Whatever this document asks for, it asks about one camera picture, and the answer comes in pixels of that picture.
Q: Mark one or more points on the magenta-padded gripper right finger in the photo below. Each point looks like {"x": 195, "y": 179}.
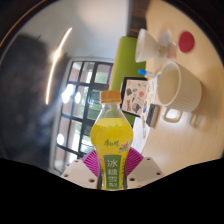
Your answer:
{"x": 146, "y": 170}

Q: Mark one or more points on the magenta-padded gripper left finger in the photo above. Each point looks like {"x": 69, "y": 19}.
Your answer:
{"x": 78, "y": 171}

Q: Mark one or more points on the yellow drink bottle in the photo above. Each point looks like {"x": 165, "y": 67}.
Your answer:
{"x": 111, "y": 136}

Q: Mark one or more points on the small dark box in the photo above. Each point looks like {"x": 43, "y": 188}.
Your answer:
{"x": 152, "y": 115}

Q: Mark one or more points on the large dark-framed window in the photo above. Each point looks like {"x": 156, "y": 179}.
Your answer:
{"x": 85, "y": 100}

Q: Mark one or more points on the black-framed tablet with pictures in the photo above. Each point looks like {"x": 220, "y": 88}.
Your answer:
{"x": 133, "y": 96}

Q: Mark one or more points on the group of pendant ceiling lights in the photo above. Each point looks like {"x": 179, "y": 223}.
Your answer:
{"x": 66, "y": 95}

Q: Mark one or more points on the colourful sticker sheet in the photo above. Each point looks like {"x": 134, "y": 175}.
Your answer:
{"x": 150, "y": 91}

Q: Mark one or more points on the white ribbed mug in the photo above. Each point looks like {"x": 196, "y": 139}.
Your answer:
{"x": 181, "y": 88}

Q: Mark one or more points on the small blue-capped bottle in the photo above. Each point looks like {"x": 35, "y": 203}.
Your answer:
{"x": 145, "y": 72}

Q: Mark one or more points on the green upholstered bench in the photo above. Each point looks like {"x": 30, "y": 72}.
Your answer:
{"x": 125, "y": 63}

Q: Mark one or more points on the long curved strip light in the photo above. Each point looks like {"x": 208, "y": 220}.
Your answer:
{"x": 56, "y": 56}

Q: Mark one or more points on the white bowl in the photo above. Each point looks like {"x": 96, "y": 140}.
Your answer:
{"x": 145, "y": 46}

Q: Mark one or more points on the flat round red coaster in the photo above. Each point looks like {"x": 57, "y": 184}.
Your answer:
{"x": 186, "y": 41}

